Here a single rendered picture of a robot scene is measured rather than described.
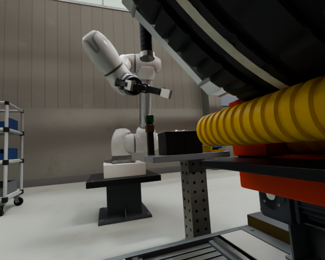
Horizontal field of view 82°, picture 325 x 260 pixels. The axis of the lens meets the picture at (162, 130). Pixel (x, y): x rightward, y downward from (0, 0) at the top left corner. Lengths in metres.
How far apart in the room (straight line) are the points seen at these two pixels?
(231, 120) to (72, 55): 3.91
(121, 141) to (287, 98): 1.35
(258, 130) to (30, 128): 3.72
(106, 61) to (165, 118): 3.10
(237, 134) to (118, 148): 1.28
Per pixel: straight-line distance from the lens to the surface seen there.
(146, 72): 1.41
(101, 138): 3.63
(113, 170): 1.42
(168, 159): 0.90
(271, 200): 0.74
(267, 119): 0.22
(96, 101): 3.75
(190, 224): 1.07
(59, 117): 3.75
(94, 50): 0.86
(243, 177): 0.41
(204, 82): 0.36
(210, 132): 0.30
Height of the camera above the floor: 0.48
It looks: 6 degrees up
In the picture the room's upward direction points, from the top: 4 degrees counter-clockwise
